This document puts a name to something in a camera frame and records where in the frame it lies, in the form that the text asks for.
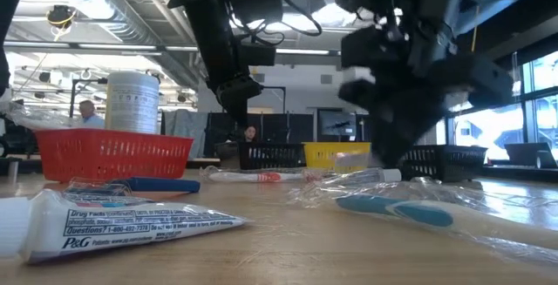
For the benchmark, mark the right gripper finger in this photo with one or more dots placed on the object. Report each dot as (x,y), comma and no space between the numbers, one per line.
(403,128)
(359,93)

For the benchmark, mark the black plastic basket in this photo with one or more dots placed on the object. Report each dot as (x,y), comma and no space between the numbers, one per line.
(449,163)
(270,156)

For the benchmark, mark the yellow plastic basket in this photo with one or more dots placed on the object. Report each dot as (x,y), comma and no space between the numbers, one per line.
(322,154)

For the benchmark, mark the teal white toothbrush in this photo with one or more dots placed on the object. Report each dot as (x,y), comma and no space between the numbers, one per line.
(418,215)

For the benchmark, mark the red plastic basket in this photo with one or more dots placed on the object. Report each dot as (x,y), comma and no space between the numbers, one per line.
(109,154)

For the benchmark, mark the white Crest toothpaste tube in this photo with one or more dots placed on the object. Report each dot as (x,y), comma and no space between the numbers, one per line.
(131,228)

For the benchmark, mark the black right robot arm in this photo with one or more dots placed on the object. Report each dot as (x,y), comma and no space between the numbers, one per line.
(418,15)

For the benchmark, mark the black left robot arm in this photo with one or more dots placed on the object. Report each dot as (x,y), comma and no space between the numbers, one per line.
(209,15)

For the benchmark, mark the person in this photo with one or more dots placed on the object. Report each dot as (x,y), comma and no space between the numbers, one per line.
(89,117)
(250,133)

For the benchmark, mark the black partition screen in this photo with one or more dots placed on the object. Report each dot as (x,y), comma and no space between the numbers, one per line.
(279,126)

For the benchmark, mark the grey hanging cloth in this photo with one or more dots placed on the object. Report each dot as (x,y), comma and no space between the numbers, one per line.
(185,128)

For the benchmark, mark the long light bar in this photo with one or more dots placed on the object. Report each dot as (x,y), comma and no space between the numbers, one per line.
(301,51)

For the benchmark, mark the white wipes canister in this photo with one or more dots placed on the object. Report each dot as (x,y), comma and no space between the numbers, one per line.
(131,102)

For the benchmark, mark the black ceiling device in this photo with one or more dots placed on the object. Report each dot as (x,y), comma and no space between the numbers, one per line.
(60,15)

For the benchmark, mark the black office chair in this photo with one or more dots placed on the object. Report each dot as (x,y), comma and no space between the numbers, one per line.
(13,141)

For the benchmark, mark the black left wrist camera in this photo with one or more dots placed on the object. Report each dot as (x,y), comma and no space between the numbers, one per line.
(257,55)

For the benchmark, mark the grey wall speaker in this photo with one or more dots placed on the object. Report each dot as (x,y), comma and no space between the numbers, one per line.
(326,79)

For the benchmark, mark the black stand frame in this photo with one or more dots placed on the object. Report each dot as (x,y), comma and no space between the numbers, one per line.
(274,87)

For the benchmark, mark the dark wall monitor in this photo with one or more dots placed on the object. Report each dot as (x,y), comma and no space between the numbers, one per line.
(335,126)

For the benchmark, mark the black aluminium table frame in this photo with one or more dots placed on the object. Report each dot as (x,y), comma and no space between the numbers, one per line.
(523,174)

